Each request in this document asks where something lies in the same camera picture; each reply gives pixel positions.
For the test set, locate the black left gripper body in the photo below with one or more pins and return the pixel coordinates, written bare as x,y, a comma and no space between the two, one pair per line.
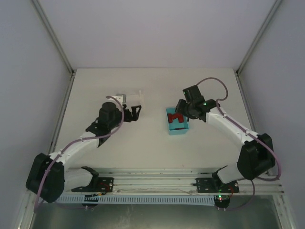
128,113

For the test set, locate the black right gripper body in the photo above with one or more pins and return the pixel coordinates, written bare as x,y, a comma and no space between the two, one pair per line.
180,106

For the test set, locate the large red spring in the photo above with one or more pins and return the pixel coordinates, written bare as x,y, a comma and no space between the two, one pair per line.
171,117
179,117

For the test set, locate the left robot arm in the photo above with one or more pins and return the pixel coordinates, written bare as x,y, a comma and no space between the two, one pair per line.
50,175

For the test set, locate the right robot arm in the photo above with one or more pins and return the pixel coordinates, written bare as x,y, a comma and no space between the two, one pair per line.
256,151

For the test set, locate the white peg fixture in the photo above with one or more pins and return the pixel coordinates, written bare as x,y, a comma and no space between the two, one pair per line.
133,97

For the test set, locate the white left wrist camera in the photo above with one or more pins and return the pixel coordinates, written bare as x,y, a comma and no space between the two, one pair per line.
121,98

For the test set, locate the aluminium mounting rail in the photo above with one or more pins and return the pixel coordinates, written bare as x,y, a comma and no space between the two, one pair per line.
173,181

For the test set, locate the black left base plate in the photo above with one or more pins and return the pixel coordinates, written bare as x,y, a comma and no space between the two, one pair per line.
102,184

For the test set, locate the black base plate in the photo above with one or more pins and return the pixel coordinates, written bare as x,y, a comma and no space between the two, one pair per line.
102,184
208,185

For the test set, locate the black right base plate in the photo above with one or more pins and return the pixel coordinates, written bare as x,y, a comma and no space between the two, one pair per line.
208,185

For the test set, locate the right aluminium corner post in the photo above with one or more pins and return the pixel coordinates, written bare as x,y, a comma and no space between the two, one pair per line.
271,13

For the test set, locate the aluminium corner post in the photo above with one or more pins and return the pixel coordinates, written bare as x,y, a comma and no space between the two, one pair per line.
46,23
271,13

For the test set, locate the slotted cable duct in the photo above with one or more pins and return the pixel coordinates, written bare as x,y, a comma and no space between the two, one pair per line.
136,199

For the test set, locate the left aluminium corner post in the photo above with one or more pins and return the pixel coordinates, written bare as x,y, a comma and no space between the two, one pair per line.
46,23

